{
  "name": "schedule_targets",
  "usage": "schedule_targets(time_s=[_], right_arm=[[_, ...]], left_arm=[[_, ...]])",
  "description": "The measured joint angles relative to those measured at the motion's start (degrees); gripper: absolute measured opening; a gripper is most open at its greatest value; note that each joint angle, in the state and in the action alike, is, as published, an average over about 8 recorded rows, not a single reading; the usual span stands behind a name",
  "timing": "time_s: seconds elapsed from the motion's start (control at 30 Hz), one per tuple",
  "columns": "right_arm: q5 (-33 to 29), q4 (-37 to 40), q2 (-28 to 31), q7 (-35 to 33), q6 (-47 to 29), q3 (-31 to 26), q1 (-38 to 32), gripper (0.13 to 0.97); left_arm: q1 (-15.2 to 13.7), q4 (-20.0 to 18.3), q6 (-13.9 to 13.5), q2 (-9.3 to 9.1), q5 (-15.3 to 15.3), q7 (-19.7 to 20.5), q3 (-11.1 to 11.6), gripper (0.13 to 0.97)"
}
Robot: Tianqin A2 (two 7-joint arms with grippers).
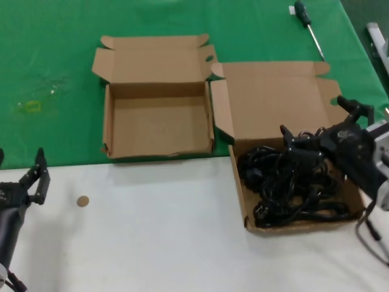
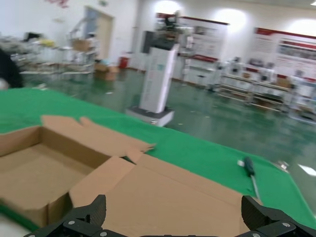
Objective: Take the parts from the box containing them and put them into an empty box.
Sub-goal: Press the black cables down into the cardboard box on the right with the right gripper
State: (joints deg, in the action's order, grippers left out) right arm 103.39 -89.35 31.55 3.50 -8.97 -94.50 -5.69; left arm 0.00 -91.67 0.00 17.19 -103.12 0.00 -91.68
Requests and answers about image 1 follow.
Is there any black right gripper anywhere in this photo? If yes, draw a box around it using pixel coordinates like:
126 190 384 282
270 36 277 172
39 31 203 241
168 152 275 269
279 96 387 199

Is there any brown cardboard box with cables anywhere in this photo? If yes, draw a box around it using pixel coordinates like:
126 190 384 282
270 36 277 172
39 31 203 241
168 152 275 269
209 60 367 235

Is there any green handled screwdriver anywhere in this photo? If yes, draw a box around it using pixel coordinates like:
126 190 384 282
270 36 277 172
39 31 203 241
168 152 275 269
294 0 326 61

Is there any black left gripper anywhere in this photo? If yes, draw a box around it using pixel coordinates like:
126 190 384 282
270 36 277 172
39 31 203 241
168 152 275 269
0 147 51 268

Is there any black connector cable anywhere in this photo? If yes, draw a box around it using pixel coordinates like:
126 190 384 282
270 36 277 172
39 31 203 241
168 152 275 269
365 217 383 242

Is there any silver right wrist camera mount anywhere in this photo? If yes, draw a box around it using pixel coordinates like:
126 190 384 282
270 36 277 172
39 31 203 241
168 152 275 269
364 120 389 172

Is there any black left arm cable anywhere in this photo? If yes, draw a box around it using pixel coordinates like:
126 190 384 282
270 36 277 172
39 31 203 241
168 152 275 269
0 269 28 292

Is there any grey right arm cable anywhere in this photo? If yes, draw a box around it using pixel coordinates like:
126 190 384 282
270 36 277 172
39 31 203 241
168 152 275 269
355 200 389 266

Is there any green table cloth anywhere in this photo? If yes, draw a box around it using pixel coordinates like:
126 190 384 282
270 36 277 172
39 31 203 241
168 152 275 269
0 0 389 170

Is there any empty brown cardboard box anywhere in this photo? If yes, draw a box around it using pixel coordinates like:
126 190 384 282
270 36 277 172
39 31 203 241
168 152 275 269
92 33 219 160

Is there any grey metal bracket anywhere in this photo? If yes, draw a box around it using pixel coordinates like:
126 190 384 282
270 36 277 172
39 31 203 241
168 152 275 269
366 22 389 77

